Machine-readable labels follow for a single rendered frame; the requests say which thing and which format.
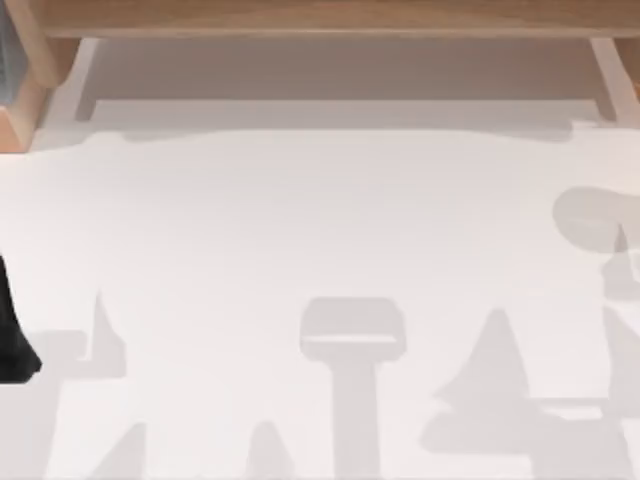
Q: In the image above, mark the wooden shelf cabinet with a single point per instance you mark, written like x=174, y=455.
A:
x=320, y=20

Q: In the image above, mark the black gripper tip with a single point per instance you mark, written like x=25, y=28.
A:
x=14, y=345

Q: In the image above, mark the grey cabinet panel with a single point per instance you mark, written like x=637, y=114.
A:
x=9, y=55

